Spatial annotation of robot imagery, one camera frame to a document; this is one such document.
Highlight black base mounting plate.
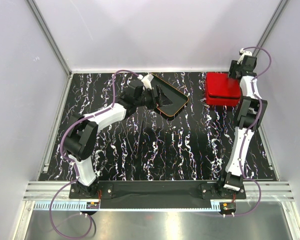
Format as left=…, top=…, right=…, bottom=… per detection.
left=69, top=180, right=247, bottom=212

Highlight red chocolate box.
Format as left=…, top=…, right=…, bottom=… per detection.
left=206, top=95, right=240, bottom=107

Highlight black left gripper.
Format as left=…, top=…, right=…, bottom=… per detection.
left=135, top=85, right=173, bottom=110

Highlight aluminium frame post left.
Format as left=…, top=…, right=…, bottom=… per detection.
left=24, top=0, right=73, bottom=76

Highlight aluminium frame post right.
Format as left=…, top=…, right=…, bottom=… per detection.
left=241, top=0, right=291, bottom=76

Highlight dark green gold-rimmed tray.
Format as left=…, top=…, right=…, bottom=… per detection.
left=151, top=73, right=189, bottom=121

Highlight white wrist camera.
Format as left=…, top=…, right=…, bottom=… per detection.
left=237, top=48, right=253, bottom=64
left=137, top=73, right=154, bottom=89

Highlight red box lid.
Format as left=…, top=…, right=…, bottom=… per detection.
left=205, top=72, right=241, bottom=100

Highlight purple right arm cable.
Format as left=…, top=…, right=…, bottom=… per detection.
left=239, top=46, right=273, bottom=218

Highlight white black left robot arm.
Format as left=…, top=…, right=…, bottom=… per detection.
left=60, top=80, right=173, bottom=198

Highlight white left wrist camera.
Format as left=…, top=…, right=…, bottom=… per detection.
left=137, top=73, right=154, bottom=89

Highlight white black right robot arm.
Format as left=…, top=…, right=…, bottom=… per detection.
left=216, top=52, right=268, bottom=199

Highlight aluminium frame post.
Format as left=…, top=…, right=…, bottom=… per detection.
left=241, top=0, right=291, bottom=76
left=24, top=0, right=73, bottom=76

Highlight metal tweezers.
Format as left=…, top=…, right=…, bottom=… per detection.
left=120, top=117, right=144, bottom=159

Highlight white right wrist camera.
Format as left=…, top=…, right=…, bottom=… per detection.
left=237, top=48, right=253, bottom=64

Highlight aluminium front rail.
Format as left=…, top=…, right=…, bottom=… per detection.
left=23, top=181, right=294, bottom=213

